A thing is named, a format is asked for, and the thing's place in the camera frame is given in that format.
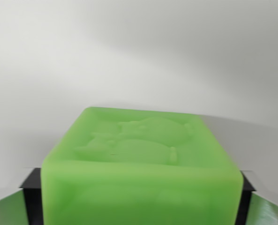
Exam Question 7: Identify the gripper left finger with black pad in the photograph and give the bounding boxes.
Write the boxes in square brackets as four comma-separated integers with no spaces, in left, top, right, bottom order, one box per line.
[0,167,44,225]

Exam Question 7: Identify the green embossed cube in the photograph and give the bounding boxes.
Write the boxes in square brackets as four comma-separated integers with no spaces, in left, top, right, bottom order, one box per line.
[40,106,244,225]

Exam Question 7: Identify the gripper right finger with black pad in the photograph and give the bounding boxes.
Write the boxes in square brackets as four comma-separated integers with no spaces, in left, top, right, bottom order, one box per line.
[234,170,278,225]

